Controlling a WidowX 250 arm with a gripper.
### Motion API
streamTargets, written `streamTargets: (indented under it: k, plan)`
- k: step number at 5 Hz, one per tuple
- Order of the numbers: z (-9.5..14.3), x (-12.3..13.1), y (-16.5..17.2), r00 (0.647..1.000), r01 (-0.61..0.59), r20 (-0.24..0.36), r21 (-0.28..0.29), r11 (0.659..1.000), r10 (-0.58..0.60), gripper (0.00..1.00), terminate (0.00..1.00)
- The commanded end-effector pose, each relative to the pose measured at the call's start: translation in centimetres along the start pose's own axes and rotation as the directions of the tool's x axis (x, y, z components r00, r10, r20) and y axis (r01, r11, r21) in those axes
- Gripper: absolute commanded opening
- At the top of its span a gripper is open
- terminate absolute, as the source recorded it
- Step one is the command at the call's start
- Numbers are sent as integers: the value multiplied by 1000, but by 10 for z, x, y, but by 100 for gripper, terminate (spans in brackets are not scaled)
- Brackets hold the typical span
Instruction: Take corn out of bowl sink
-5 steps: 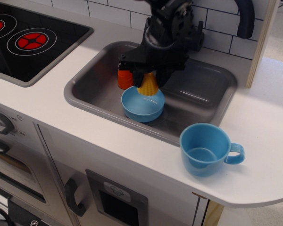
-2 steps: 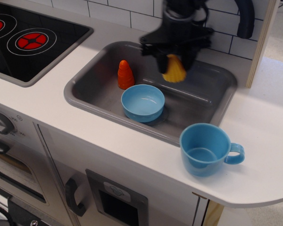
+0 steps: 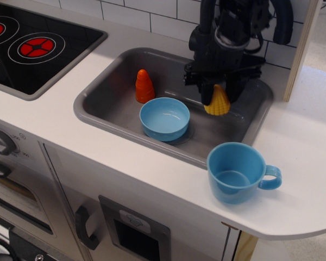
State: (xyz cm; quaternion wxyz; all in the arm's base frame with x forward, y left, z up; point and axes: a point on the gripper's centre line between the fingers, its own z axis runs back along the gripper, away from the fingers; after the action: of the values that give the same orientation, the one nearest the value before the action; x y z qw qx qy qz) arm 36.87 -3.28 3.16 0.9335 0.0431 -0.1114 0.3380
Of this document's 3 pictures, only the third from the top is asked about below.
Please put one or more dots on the dark grey toy faucet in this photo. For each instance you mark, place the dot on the dark grey toy faucet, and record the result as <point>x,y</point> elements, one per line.
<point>241,23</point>

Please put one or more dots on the grey dispenser panel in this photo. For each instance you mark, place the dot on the grey dispenser panel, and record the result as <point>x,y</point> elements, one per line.
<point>135,233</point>

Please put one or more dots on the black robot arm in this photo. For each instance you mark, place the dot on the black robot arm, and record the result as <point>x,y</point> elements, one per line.
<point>219,44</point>

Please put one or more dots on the grey toy sink basin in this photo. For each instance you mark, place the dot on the grey toy sink basin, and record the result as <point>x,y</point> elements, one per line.
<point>109,103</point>

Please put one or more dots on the blue plastic cup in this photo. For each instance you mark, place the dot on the blue plastic cup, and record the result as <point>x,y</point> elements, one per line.
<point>237,170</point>

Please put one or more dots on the yellow toy corn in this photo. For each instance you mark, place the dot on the yellow toy corn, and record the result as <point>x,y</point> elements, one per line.
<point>220,104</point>

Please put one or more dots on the blue plastic bowl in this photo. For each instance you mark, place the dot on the blue plastic bowl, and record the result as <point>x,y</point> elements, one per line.
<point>164,119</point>

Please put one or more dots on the orange toy carrot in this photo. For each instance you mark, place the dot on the orange toy carrot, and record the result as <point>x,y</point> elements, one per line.
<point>144,87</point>

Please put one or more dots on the black toy stovetop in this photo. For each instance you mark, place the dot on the black toy stovetop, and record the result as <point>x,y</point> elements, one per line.
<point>36,50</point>

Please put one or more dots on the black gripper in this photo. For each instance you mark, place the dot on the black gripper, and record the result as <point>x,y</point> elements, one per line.
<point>219,61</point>

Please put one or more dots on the wooden side post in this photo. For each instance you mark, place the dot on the wooden side post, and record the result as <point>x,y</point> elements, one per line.
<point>302,48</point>

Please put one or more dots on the grey oven knob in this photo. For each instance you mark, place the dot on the grey oven knob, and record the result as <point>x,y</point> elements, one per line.
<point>8,144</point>

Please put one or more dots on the dark grey cabinet handle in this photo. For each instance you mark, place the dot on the dark grey cabinet handle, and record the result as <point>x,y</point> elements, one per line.
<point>81,218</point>

